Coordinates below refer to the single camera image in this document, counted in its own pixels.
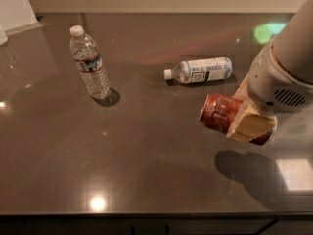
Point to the lying white-label water bottle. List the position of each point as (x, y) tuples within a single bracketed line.
[(200, 70)]

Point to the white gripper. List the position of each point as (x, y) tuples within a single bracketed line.
[(273, 82)]

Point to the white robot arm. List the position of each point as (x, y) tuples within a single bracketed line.
[(293, 46)]

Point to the upright clear water bottle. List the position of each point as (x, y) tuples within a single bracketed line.
[(89, 62)]

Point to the red coke can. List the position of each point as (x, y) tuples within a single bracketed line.
[(218, 112)]

